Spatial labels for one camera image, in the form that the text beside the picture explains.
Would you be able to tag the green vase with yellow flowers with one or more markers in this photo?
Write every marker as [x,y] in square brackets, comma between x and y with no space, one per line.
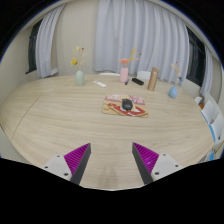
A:
[79,78]

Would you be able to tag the dark marker pen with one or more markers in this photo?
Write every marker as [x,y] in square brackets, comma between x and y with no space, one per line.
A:
[127,81]

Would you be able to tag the black computer mouse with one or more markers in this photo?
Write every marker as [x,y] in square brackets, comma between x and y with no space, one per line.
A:
[127,104]

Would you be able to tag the narrow white curtain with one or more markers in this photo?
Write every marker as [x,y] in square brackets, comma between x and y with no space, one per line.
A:
[207,71]
[48,43]

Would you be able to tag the black rectangular case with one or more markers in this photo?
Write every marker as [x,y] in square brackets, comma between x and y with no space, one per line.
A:
[138,81]

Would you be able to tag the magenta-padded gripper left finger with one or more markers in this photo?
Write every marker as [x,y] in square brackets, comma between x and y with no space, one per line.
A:
[63,166]

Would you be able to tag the blue vase with dried flowers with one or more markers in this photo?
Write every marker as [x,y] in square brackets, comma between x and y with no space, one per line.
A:
[173,92]

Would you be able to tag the dark window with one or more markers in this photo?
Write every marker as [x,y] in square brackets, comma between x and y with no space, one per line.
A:
[196,55]
[33,50]

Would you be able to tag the wide white curtain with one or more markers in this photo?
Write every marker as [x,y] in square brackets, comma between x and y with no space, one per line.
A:
[143,33]

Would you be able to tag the white chair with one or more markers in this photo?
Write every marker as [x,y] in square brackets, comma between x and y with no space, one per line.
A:
[143,74]
[109,74]

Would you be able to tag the group of white chairs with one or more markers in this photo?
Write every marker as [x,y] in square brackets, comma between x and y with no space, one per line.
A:
[208,111]

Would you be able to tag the white remote control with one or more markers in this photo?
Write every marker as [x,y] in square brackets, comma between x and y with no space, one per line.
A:
[100,84]

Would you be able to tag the pink vase with orange flowers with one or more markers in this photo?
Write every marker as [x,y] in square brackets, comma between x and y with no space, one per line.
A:
[124,75]

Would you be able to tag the colourful printed mouse pad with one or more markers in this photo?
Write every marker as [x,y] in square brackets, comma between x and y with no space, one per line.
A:
[111,106]

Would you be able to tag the copper insulated bottle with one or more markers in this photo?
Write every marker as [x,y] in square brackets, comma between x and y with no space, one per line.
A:
[153,79]

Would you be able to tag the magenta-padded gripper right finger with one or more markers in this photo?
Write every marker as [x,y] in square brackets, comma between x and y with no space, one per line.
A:
[160,166]

